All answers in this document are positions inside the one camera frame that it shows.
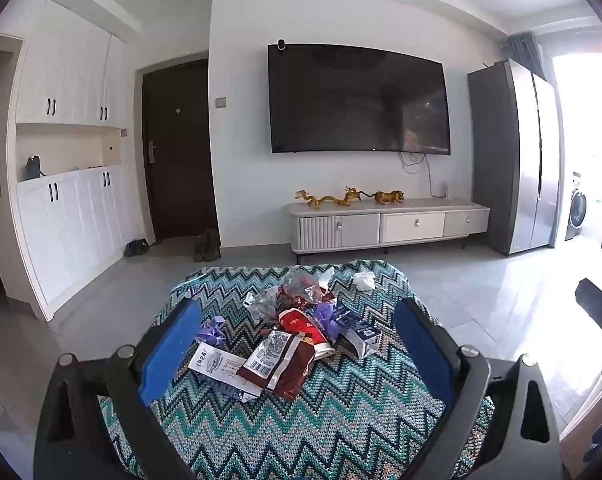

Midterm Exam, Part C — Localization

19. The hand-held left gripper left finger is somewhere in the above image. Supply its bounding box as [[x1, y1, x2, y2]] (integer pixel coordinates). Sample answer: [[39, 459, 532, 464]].
[[34, 297, 202, 480]]

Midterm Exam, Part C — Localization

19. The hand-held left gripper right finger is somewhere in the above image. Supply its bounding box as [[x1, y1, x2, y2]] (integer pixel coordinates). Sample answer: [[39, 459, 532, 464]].
[[393, 297, 564, 480]]

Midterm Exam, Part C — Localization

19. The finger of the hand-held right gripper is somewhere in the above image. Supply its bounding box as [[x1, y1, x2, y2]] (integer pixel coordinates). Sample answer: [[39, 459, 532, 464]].
[[575, 278, 602, 341]]

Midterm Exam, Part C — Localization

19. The white paper packet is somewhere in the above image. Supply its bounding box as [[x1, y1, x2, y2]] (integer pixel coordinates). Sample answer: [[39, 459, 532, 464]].
[[187, 341, 248, 387]]

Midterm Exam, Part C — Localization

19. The dark blue carton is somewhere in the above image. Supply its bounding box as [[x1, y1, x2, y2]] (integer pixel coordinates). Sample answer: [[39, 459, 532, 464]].
[[332, 309, 383, 359]]

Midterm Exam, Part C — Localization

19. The silver foil wrapper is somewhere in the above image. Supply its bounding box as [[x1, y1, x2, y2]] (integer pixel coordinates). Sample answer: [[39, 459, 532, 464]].
[[244, 291, 283, 328]]

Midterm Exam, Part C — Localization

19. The maroon white snack bag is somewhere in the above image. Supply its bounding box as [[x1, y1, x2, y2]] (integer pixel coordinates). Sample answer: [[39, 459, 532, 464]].
[[235, 329, 317, 402]]

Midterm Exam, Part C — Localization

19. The red white paper cup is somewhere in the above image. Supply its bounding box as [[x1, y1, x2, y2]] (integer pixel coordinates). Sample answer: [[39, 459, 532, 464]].
[[277, 309, 333, 358]]

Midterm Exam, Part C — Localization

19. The clear plastic bag red print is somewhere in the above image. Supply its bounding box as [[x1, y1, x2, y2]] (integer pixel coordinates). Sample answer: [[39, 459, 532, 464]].
[[280, 266, 332, 308]]

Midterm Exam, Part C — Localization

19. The purple wrapper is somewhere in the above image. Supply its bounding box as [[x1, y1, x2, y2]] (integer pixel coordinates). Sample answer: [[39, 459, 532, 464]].
[[197, 315, 228, 347], [312, 299, 341, 347]]

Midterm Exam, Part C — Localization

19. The washing machine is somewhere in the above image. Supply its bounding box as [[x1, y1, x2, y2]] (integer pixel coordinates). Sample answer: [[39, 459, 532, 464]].
[[564, 172, 590, 242]]

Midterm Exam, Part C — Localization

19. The zigzag knitted blanket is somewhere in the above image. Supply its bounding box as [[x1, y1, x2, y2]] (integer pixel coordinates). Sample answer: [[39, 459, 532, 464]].
[[98, 259, 496, 480]]

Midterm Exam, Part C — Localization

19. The white television stand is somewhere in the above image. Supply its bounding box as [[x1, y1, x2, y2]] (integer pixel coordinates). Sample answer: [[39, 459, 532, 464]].
[[287, 198, 491, 257]]

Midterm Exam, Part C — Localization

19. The grey steel refrigerator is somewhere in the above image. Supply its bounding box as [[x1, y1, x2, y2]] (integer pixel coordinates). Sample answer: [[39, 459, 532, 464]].
[[467, 58, 562, 257]]

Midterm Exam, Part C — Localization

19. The golden dragon figurine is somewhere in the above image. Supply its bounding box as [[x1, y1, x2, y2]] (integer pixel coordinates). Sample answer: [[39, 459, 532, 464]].
[[336, 185, 377, 206], [294, 189, 339, 209]]

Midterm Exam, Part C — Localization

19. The dark brown door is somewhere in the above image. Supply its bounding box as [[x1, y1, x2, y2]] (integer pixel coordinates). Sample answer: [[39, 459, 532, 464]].
[[140, 58, 220, 242]]

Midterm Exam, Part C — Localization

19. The grey blue curtain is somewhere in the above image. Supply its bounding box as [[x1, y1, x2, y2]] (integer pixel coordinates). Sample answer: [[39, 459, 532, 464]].
[[505, 33, 547, 82]]

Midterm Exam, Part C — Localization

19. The television cable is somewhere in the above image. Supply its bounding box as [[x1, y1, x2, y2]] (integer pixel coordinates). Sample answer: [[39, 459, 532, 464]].
[[398, 152, 444, 196]]

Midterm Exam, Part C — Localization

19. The black wall television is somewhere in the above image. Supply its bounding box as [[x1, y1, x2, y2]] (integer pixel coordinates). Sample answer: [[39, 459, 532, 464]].
[[267, 43, 452, 156]]

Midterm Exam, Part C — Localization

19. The white wall cabinet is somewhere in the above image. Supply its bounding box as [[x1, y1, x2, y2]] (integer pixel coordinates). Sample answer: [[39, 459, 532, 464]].
[[0, 0, 148, 322]]

